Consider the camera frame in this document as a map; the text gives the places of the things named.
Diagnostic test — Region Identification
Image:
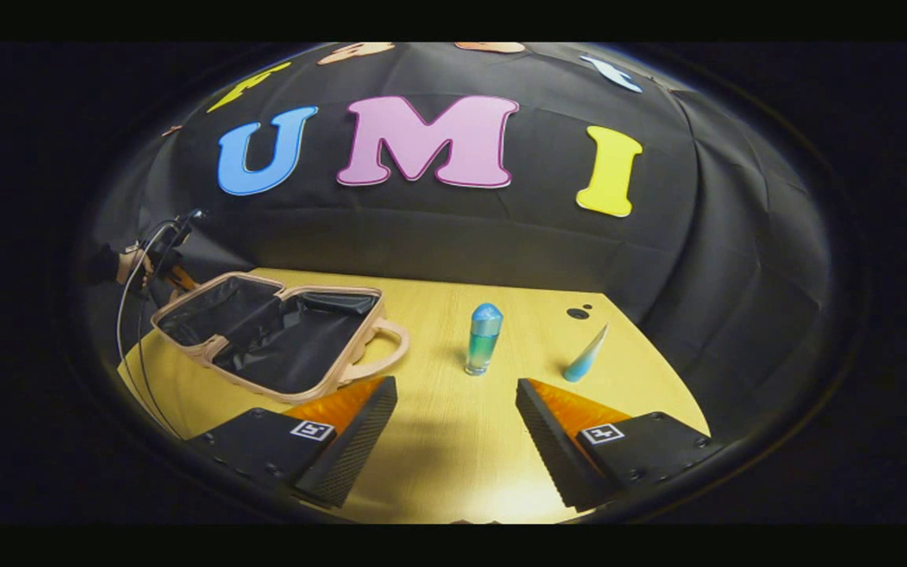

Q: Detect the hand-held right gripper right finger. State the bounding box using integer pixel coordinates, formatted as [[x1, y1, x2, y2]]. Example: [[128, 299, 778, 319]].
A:
[[516, 378, 713, 511]]

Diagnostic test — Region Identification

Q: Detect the black cable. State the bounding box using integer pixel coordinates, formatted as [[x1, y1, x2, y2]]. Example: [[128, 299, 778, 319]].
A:
[[135, 236, 187, 438]]

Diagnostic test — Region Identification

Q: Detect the pale pink suitcase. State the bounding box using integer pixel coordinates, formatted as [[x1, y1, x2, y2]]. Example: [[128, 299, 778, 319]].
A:
[[150, 272, 410, 405]]

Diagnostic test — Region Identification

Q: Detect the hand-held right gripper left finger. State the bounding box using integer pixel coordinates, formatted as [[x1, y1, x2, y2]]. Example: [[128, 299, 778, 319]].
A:
[[186, 376, 398, 509]]

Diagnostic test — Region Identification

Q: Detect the blue skin care bottle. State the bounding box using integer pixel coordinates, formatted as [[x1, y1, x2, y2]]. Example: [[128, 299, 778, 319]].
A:
[[465, 302, 504, 377]]

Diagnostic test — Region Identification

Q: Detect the blue cone-shaped tube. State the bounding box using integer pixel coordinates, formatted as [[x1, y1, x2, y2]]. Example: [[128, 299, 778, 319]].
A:
[[563, 323, 609, 384]]

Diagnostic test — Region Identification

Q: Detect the grey cable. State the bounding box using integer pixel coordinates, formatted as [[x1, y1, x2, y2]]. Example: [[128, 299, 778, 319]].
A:
[[115, 223, 187, 440]]

